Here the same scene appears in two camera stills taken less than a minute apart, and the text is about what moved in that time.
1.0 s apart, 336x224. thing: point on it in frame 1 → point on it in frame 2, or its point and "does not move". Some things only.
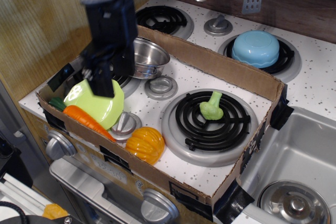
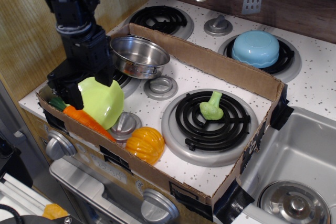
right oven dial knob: (157, 208) does not move
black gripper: (113, 30) → (87, 51)
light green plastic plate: (108, 110) does not move
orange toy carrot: (59, 104) does not move
